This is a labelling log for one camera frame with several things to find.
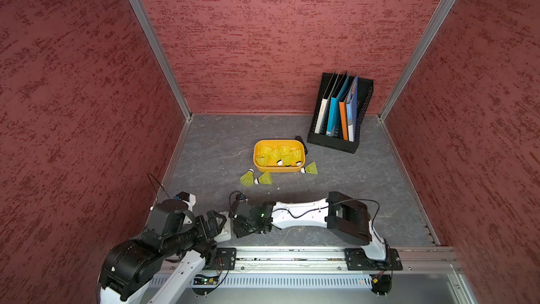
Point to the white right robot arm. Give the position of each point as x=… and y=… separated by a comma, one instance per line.
x=345, y=217

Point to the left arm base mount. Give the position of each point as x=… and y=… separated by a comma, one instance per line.
x=224, y=259

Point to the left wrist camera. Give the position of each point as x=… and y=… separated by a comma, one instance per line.
x=182, y=203

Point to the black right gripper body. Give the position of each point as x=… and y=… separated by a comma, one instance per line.
x=243, y=228

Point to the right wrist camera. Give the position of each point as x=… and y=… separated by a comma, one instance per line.
x=240, y=208

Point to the yellow shuttlecock seven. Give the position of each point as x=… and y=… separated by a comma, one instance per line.
x=275, y=156

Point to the left aluminium corner post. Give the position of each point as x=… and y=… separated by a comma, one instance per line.
x=157, y=48

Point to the black file holder rack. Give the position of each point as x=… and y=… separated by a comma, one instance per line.
x=365, y=89

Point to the blue folder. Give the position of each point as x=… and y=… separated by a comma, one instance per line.
x=351, y=108

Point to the yellow shuttlecock two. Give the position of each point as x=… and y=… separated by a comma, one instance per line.
x=267, y=151

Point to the orange spine book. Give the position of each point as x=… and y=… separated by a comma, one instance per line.
x=343, y=120

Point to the right aluminium corner post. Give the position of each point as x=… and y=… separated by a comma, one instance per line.
x=439, y=16

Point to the white book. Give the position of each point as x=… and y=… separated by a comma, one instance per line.
x=324, y=102

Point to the aluminium corner post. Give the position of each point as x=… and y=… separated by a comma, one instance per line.
x=439, y=16
x=157, y=48

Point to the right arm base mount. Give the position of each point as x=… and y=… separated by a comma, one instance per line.
x=357, y=260

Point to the yellow shuttlecock one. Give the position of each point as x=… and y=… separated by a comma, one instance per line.
x=285, y=155

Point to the grey white stapler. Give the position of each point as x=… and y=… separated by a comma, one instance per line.
x=226, y=233

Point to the yellow shuttlecock three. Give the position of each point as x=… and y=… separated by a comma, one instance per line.
x=296, y=157

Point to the yellow shuttlecock eight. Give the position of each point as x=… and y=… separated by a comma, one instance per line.
x=262, y=161

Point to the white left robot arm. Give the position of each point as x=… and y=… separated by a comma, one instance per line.
x=171, y=230

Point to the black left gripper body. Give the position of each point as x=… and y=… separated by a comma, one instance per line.
x=200, y=233

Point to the yellow shuttlecock six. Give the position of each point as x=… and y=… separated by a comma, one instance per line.
x=248, y=178

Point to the teal book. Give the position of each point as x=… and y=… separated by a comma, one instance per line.
x=334, y=98

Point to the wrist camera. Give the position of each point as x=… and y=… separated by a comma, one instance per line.
x=240, y=208
x=182, y=203

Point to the yellow plastic storage box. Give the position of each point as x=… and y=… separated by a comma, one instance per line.
x=275, y=143

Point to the yellow shuttlecock four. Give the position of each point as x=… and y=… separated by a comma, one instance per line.
x=265, y=179

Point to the yellow shuttlecock five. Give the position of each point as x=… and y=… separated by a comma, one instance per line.
x=310, y=169

